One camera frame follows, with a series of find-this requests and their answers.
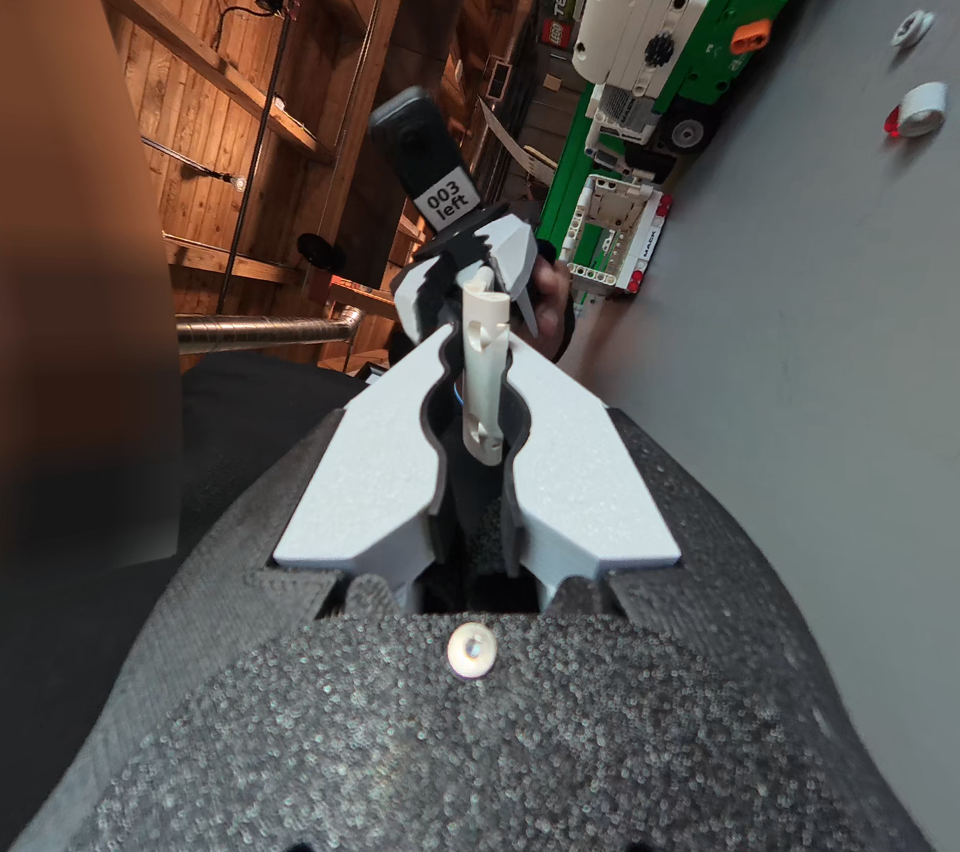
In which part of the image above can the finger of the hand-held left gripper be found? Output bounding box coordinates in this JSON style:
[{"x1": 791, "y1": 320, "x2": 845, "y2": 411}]
[
  {"x1": 486, "y1": 213, "x2": 540, "y2": 337},
  {"x1": 392, "y1": 259, "x2": 453, "y2": 347}
]

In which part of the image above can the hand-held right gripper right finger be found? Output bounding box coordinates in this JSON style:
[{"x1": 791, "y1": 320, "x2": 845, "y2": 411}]
[{"x1": 502, "y1": 333, "x2": 684, "y2": 616}]

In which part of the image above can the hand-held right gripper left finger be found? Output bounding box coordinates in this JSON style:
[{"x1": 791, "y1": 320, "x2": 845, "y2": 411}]
[{"x1": 272, "y1": 323, "x2": 460, "y2": 615}]

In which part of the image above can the white lego cab assembly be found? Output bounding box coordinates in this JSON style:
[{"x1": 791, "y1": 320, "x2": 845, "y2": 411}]
[{"x1": 558, "y1": 173, "x2": 674, "y2": 304}]

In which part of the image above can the white green lego truck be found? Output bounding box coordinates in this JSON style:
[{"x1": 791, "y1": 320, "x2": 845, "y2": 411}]
[{"x1": 571, "y1": 0, "x2": 798, "y2": 172}]

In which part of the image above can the grey round lego piece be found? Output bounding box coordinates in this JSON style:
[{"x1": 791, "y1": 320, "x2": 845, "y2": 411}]
[{"x1": 890, "y1": 8, "x2": 937, "y2": 49}]

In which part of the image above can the person's left hand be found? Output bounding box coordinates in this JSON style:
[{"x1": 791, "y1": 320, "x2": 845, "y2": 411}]
[{"x1": 527, "y1": 258, "x2": 577, "y2": 366}]

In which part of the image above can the black round lamp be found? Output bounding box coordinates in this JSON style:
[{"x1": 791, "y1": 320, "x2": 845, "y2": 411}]
[{"x1": 296, "y1": 233, "x2": 348, "y2": 272}]

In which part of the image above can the ceiling spot lamp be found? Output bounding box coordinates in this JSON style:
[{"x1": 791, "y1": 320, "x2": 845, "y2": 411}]
[{"x1": 142, "y1": 135, "x2": 250, "y2": 191}]

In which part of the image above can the metal duct pipe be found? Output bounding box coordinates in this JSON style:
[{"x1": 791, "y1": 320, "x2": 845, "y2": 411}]
[{"x1": 176, "y1": 306, "x2": 366, "y2": 348}]

